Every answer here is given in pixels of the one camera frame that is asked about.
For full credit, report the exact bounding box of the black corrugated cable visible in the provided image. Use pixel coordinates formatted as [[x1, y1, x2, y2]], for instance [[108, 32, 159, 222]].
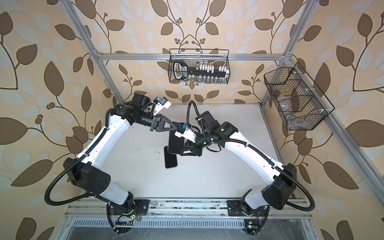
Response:
[[44, 108, 113, 207], [185, 100, 316, 212]]

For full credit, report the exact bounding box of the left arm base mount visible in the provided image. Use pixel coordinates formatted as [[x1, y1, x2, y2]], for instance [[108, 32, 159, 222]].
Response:
[[106, 199, 150, 235]]

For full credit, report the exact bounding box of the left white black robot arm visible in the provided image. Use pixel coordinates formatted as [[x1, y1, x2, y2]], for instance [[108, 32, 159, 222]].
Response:
[[64, 94, 187, 205]]

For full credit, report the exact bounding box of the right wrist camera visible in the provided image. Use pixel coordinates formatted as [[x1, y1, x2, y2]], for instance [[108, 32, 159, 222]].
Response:
[[175, 123, 197, 143]]

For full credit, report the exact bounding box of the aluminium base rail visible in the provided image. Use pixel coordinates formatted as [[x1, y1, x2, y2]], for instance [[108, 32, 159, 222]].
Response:
[[64, 197, 313, 220]]

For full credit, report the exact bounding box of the right wall wire basket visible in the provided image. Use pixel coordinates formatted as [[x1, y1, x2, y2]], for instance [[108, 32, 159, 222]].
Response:
[[264, 63, 335, 131]]

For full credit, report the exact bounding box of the left black corrugated cable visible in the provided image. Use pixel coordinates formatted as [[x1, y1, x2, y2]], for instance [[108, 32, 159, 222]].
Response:
[[44, 108, 113, 207]]

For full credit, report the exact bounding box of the wall wire basket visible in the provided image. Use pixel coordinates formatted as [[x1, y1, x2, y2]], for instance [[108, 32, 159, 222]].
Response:
[[264, 63, 335, 131], [168, 48, 231, 85]]

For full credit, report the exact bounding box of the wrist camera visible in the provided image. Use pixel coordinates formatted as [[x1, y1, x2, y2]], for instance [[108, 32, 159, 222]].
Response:
[[153, 97, 172, 116], [175, 123, 197, 143]]

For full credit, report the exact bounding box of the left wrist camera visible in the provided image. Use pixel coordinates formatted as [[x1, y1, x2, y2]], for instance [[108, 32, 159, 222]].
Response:
[[153, 97, 172, 116]]

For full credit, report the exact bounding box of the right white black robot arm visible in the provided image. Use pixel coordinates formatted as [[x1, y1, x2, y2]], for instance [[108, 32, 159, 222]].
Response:
[[173, 111, 297, 215]]

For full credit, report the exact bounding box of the black tool in basket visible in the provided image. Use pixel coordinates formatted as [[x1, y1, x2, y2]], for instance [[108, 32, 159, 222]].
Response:
[[171, 60, 231, 80]]

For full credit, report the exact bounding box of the black phone on table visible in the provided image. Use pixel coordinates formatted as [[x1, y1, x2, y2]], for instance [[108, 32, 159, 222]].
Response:
[[164, 146, 178, 169]]

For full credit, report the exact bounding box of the back wall wire basket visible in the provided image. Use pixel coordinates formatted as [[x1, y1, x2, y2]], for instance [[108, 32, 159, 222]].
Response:
[[168, 48, 231, 85]]

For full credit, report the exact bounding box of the right black corrugated cable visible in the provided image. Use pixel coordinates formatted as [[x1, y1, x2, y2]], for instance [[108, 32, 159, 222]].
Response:
[[185, 100, 316, 212]]

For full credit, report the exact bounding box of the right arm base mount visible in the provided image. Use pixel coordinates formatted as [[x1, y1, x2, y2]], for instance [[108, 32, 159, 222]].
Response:
[[227, 200, 270, 236]]

